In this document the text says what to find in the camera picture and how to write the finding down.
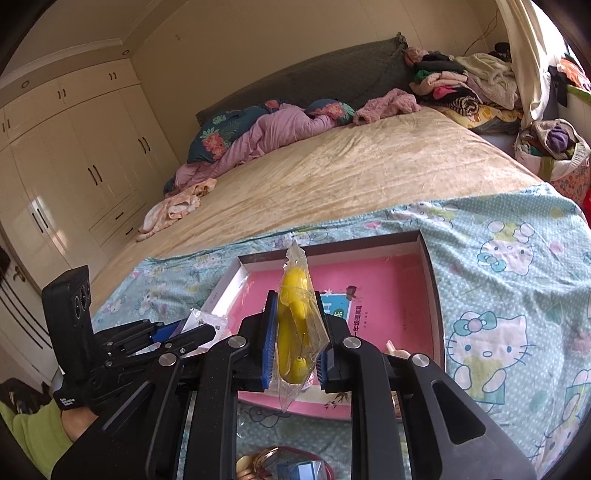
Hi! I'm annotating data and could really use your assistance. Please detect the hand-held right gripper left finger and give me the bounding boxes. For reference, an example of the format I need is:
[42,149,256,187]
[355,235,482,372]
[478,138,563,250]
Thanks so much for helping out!
[51,290,279,480]

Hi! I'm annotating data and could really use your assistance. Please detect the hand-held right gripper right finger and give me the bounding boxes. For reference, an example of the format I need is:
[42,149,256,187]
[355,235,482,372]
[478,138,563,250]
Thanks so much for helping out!
[316,293,539,480]

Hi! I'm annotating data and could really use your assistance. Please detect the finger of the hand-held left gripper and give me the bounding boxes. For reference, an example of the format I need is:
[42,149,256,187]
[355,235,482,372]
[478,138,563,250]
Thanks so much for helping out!
[96,318,186,355]
[158,324,218,358]

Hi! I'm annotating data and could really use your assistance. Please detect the clear earring packet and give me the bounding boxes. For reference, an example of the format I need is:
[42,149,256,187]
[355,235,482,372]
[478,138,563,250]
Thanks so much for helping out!
[184,310,228,340]

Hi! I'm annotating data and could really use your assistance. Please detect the yellow hoop earrings clear bag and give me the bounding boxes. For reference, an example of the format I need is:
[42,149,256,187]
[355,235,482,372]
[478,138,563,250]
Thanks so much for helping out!
[271,239,331,414]

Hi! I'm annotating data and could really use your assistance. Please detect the cream hair claw clip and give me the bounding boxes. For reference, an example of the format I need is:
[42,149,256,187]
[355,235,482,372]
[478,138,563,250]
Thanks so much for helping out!
[383,339,413,363]

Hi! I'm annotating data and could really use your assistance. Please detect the shallow grey box pink bottom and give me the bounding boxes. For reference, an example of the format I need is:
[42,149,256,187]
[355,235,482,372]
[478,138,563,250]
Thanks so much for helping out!
[201,229,446,422]

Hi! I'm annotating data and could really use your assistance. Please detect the person's left forearm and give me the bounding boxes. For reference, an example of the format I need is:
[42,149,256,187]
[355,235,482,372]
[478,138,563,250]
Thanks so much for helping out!
[0,401,100,478]

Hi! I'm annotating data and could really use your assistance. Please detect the white door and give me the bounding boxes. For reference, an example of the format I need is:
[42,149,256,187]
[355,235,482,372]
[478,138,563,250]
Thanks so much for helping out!
[0,222,61,384]

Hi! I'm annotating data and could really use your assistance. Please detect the small blue card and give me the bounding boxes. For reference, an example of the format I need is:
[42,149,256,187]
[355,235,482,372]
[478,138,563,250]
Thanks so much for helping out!
[288,462,324,480]

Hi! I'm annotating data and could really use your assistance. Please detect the pale pink crumpled garment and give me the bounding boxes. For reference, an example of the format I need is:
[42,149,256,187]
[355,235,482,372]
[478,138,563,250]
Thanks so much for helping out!
[136,178,218,243]

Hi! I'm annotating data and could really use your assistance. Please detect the cream wardrobe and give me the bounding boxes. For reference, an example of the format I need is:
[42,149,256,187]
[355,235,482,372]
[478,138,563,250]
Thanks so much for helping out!
[0,58,182,296]

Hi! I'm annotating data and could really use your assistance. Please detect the beige bed sheet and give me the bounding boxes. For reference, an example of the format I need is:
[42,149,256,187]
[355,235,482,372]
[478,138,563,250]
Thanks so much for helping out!
[136,106,546,273]

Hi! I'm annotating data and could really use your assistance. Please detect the cartoon cat printed blanket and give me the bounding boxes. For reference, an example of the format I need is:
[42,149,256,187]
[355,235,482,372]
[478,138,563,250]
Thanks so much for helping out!
[90,182,591,480]

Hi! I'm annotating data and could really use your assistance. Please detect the dark floral pillow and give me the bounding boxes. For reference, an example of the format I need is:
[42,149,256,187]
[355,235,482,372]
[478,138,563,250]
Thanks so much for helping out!
[187,108,273,163]
[305,98,356,126]

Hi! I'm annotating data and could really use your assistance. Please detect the pink quilt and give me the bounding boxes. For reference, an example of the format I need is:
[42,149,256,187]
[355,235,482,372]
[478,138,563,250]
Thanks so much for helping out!
[164,104,338,195]

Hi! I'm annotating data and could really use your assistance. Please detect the pink fuzzy garment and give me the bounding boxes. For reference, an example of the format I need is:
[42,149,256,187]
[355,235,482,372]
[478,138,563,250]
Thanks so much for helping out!
[353,89,422,127]

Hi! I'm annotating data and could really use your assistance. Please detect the grey bed headboard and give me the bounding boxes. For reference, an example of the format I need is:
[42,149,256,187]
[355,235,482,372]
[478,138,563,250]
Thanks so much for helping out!
[195,32,410,125]

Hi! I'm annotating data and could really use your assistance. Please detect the yellow printed blanket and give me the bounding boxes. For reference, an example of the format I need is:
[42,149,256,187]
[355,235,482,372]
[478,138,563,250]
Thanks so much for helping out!
[434,104,523,136]

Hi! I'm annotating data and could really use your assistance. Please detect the floral fabric basket with clothes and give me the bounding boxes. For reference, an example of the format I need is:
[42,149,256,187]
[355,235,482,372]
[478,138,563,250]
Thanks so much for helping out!
[515,119,591,205]

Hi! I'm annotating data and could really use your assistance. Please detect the pile of clothes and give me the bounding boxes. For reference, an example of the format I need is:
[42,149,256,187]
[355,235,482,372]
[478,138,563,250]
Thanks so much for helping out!
[405,46,525,116]

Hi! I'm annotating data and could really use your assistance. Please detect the cream curtain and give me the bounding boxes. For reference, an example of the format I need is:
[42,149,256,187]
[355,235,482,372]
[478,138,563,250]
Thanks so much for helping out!
[496,0,571,128]

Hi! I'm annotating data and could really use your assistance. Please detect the clothes on window sill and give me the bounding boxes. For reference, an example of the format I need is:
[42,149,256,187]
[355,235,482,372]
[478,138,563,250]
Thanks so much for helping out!
[549,52,591,108]

